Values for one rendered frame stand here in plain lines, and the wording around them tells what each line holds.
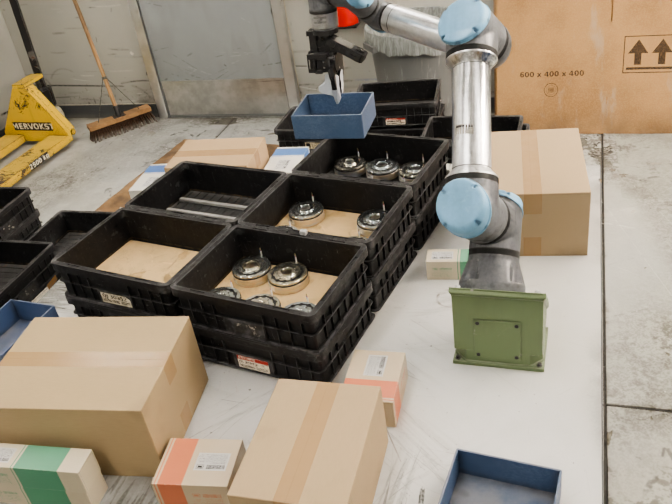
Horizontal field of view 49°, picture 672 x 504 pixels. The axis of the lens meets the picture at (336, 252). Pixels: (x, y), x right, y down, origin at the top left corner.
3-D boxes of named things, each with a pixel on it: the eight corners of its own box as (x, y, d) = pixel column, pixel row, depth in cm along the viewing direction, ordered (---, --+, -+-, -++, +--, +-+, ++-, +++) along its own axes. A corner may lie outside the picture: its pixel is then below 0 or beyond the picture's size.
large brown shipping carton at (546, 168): (480, 188, 242) (478, 132, 231) (575, 185, 235) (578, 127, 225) (476, 256, 210) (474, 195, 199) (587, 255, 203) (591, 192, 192)
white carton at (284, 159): (281, 169, 274) (277, 147, 269) (312, 168, 271) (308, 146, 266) (265, 195, 258) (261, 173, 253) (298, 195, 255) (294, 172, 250)
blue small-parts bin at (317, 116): (376, 114, 210) (373, 91, 206) (364, 138, 199) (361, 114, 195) (310, 116, 216) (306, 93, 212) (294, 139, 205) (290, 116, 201)
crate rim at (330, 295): (370, 252, 182) (369, 244, 180) (314, 326, 160) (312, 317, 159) (236, 231, 199) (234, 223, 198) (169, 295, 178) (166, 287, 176)
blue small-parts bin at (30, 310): (20, 318, 202) (10, 298, 199) (63, 325, 197) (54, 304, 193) (-33, 367, 187) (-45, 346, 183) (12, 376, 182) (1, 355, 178)
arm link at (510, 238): (528, 255, 172) (532, 199, 174) (506, 245, 161) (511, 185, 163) (480, 255, 179) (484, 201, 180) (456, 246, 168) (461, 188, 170)
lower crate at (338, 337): (379, 317, 193) (374, 280, 186) (327, 395, 171) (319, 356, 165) (251, 292, 210) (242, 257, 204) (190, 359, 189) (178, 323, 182)
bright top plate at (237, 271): (277, 259, 194) (277, 257, 193) (258, 281, 186) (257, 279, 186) (245, 254, 198) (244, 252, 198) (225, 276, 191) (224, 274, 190)
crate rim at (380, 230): (414, 193, 203) (414, 185, 202) (370, 252, 182) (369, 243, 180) (290, 179, 221) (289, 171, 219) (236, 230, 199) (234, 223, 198)
